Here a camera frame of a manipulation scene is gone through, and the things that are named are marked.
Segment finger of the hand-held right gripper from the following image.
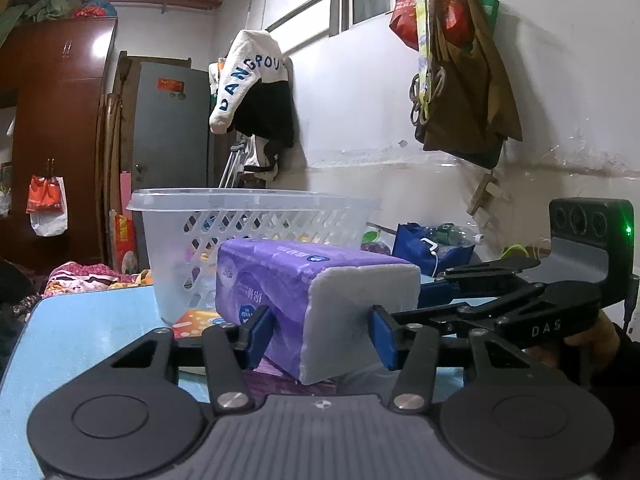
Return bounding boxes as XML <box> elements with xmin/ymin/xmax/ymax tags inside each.
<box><xmin>419</xmin><ymin>256</ymin><xmax>545</xmax><ymax>307</ymax></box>
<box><xmin>390</xmin><ymin>282</ymin><xmax>552</xmax><ymax>337</ymax></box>

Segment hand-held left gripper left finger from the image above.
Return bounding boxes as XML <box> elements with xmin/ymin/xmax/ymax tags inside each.
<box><xmin>107</xmin><ymin>306</ymin><xmax>277</xmax><ymax>416</ymax></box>

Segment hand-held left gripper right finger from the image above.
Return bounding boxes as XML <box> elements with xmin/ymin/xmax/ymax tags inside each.
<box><xmin>369</xmin><ymin>305</ymin><xmax>573</xmax><ymax>412</ymax></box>

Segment purple tissue pack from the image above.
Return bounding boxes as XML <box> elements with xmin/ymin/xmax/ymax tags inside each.
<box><xmin>215</xmin><ymin>238</ymin><xmax>422</xmax><ymax>386</ymax></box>

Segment white plastic basket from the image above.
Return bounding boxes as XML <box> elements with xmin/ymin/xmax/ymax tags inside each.
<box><xmin>126</xmin><ymin>188</ymin><xmax>383</xmax><ymax>325</ymax></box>

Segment person's right forearm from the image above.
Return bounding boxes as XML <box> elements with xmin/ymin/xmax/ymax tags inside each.
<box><xmin>590</xmin><ymin>322</ymin><xmax>640</xmax><ymax>413</ymax></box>

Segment person's right hand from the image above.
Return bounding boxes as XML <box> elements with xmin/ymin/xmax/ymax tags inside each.
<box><xmin>539</xmin><ymin>310</ymin><xmax>626</xmax><ymax>389</ymax></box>

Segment blue fabric bag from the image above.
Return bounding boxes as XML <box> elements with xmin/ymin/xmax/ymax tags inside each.
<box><xmin>392</xmin><ymin>222</ymin><xmax>477</xmax><ymax>277</ymax></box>

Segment purple flat packet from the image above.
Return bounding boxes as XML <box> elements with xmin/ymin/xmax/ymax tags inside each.
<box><xmin>249</xmin><ymin>360</ymin><xmax>342</xmax><ymax>403</ymax></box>

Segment clear plastic bottle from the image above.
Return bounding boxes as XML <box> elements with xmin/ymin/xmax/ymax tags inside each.
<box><xmin>436</xmin><ymin>223</ymin><xmax>489</xmax><ymax>247</ymax></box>

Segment orange dotted packet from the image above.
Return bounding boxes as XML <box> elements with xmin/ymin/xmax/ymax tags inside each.
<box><xmin>172</xmin><ymin>309</ymin><xmax>227</xmax><ymax>345</ymax></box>

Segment red printed bag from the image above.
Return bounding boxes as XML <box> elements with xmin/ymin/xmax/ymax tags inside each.
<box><xmin>114</xmin><ymin>212</ymin><xmax>139</xmax><ymax>274</ymax></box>

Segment metal crutches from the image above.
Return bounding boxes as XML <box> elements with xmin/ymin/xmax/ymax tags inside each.
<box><xmin>219</xmin><ymin>142</ymin><xmax>252</xmax><ymax>189</ymax></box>

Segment black and white hanging bag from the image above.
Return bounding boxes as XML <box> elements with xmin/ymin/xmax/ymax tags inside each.
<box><xmin>244</xmin><ymin>135</ymin><xmax>282</xmax><ymax>182</ymax></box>

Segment floral blanket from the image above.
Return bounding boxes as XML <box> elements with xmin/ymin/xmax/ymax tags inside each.
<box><xmin>44</xmin><ymin>261</ymin><xmax>154</xmax><ymax>299</ymax></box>

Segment brown hanging bag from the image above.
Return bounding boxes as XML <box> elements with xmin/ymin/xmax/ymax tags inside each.
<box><xmin>414</xmin><ymin>0</ymin><xmax>524</xmax><ymax>170</ymax></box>

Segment wooden boards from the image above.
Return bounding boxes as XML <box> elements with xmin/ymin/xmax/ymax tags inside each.
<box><xmin>97</xmin><ymin>92</ymin><xmax>124</xmax><ymax>262</ymax></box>

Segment black hanging garment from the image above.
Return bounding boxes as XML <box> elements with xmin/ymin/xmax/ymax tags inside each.
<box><xmin>234</xmin><ymin>80</ymin><xmax>296</xmax><ymax>149</ymax></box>

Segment grey door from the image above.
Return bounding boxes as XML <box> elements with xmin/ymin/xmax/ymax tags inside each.
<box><xmin>132</xmin><ymin>61</ymin><xmax>212</xmax><ymax>192</ymax></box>

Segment red and white plastic bag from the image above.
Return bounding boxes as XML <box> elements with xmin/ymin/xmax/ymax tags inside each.
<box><xmin>26</xmin><ymin>174</ymin><xmax>69</xmax><ymax>238</ymax></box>

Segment white hanging jacket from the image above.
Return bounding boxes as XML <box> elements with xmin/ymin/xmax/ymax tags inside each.
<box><xmin>208</xmin><ymin>29</ymin><xmax>292</xmax><ymax>135</ymax></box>

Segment red hanging bag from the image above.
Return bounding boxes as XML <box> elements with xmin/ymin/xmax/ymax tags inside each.
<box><xmin>389</xmin><ymin>0</ymin><xmax>422</xmax><ymax>52</ymax></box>

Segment reddish brown wooden wardrobe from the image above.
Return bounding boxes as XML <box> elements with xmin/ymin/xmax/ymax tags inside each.
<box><xmin>0</xmin><ymin>18</ymin><xmax>119</xmax><ymax>267</ymax></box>

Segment red pipe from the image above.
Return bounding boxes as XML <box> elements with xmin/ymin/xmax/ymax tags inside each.
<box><xmin>85</xmin><ymin>0</ymin><xmax>224</xmax><ymax>12</ymax></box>

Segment white charger with cable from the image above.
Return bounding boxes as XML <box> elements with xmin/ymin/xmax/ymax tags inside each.
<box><xmin>421</xmin><ymin>238</ymin><xmax>443</xmax><ymax>277</ymax></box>

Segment green cable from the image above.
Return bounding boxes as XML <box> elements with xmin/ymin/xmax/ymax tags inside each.
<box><xmin>500</xmin><ymin>244</ymin><xmax>543</xmax><ymax>262</ymax></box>

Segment wooden wall bracket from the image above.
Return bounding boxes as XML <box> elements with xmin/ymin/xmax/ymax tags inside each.
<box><xmin>466</xmin><ymin>172</ymin><xmax>512</xmax><ymax>222</ymax></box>

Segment yellow printed strap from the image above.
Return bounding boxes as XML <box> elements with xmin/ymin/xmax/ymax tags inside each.
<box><xmin>412</xmin><ymin>0</ymin><xmax>435</xmax><ymax>117</ymax></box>

